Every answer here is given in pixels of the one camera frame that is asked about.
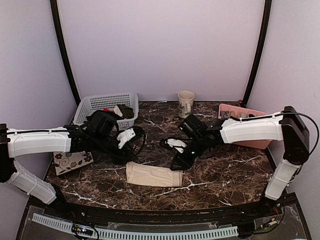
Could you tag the white slotted cable duct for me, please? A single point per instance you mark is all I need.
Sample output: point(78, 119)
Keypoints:
point(110, 234)

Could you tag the grey rolled underwear in tray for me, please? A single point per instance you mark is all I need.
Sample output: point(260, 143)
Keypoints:
point(225, 114)

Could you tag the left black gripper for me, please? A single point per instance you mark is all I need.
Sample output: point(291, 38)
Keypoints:
point(120, 159)

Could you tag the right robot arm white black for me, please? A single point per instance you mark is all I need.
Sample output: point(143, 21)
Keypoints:
point(286, 126)

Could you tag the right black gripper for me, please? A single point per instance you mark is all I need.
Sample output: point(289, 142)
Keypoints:
point(185, 163)

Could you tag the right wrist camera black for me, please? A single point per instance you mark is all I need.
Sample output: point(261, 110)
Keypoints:
point(192, 127)

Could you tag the black frame post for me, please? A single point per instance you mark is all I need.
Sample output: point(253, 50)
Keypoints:
point(259, 51)
point(63, 50)

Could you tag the black front table rail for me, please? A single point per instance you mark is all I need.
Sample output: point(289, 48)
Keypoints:
point(89, 211)

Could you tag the left black frame post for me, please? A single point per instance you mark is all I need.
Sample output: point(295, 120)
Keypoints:
point(63, 50)

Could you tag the red garment in basket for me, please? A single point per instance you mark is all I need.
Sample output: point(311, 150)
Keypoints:
point(108, 110)

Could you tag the tan rolled underwear in tray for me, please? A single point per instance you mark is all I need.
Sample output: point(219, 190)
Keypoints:
point(234, 114)

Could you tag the small white garment in basket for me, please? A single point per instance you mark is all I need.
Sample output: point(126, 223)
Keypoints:
point(119, 111)

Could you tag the cream ceramic mug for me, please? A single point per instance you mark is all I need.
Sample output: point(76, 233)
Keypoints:
point(185, 103)

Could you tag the cream cotton boxer underwear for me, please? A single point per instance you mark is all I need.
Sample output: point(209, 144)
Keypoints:
point(152, 176)

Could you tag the olive green garment in basket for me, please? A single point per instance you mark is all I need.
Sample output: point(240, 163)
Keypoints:
point(126, 111)

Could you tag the right black frame post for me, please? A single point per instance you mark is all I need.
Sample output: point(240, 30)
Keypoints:
point(259, 51)

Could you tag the floral square tile coaster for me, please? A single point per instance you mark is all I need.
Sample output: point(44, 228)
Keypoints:
point(65, 162)

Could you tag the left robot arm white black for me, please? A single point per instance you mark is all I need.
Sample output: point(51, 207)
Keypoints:
point(65, 139)

